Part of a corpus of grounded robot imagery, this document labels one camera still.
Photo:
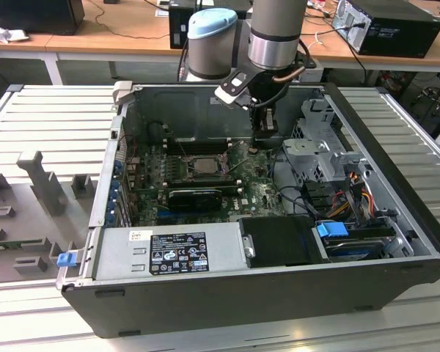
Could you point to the thin metal locking lever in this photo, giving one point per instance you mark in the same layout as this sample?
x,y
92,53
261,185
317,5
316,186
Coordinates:
x,y
239,165
183,150

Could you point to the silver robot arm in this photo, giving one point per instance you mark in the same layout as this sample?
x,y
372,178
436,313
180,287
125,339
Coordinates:
x,y
275,36

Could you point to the black RAM slot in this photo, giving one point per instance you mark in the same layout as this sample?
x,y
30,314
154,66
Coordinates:
x,y
201,184
198,150
198,142
201,178

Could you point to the CPU socket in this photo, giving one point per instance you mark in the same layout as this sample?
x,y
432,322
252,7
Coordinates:
x,y
223,166

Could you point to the blue expansion slot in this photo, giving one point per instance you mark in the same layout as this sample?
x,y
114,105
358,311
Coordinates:
x,y
163,213

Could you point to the silver metal drive cage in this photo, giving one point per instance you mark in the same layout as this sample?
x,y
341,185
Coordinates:
x,y
308,150

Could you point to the green motherboard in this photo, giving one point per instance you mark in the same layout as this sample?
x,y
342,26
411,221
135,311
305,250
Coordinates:
x,y
256,198

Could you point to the small black computer tower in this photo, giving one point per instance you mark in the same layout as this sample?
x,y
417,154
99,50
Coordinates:
x,y
176,22

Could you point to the black drive connector block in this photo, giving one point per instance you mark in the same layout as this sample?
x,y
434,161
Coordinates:
x,y
317,194

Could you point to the black graphics card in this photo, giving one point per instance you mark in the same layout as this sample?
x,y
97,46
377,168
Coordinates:
x,y
194,201

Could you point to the black desktop computer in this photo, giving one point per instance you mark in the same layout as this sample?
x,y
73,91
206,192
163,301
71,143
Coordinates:
x,y
399,33

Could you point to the grey case release latch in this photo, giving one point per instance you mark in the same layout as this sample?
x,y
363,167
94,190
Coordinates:
x,y
122,91

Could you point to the black plastic air shroud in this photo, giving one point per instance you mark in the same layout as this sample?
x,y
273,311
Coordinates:
x,y
278,238

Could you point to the blue disk carrier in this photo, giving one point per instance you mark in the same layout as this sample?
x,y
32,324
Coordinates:
x,y
331,234

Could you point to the hard disk drive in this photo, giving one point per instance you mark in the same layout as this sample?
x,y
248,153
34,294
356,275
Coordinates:
x,y
352,251

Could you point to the black power supply label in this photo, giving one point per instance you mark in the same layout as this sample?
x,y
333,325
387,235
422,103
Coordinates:
x,y
177,253

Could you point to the small white sticker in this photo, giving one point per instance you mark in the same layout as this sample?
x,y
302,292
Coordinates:
x,y
140,235

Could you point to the black open PC case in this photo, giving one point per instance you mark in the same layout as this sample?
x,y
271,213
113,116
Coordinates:
x,y
242,304

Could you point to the silver power supply unit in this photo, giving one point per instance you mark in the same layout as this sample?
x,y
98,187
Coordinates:
x,y
113,256

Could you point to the large black box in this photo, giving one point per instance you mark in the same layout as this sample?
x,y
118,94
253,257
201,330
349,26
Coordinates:
x,y
33,14

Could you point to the blue case latch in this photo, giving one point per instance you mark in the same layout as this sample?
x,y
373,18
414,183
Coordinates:
x,y
66,259

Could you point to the crumpled white paper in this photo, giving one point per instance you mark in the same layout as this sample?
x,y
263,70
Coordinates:
x,y
7,34

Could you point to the grey parts rack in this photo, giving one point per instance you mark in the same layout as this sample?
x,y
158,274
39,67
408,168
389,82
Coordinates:
x,y
29,220

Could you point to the green RAM stick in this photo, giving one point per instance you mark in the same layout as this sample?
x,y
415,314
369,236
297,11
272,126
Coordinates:
x,y
14,245

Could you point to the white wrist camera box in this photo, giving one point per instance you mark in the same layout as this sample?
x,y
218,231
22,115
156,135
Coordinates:
x,y
232,89

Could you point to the silver shroud bracket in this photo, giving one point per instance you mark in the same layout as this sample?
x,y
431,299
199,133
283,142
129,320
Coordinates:
x,y
248,247

